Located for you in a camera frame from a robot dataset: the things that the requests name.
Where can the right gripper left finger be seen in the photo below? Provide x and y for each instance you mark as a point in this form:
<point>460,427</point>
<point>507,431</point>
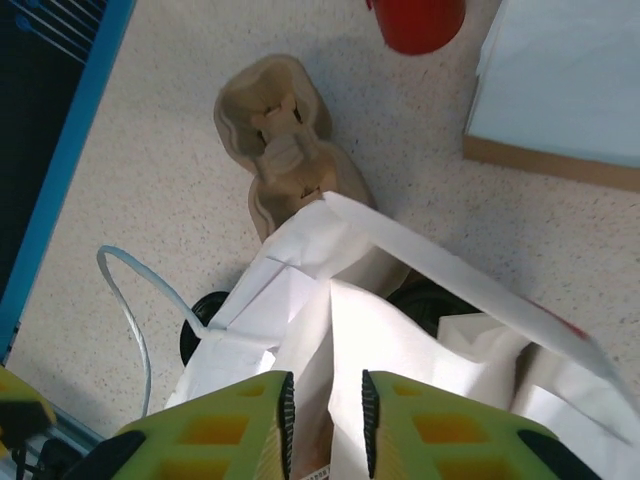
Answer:
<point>215,435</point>

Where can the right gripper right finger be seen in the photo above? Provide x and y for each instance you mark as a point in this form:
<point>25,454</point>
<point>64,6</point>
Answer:
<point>440,440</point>

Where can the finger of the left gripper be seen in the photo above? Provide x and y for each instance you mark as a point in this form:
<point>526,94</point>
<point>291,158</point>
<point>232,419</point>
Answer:
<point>20,400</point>

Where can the red and white paper bag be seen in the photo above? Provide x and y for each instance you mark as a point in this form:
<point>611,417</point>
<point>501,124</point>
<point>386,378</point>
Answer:
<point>400,360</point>

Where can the black plastic cup lid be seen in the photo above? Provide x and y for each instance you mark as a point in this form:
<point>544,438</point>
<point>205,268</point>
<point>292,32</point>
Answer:
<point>205,310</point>
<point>425,302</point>

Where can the brown pulp cup carrier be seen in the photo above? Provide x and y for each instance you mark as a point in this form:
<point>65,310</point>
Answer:
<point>280,100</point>

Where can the flat white paper bag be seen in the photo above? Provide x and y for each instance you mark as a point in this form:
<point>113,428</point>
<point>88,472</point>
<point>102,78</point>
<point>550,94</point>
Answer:
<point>560,75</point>

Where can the red mug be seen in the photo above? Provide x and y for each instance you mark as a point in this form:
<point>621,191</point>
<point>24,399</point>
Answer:
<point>420,25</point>

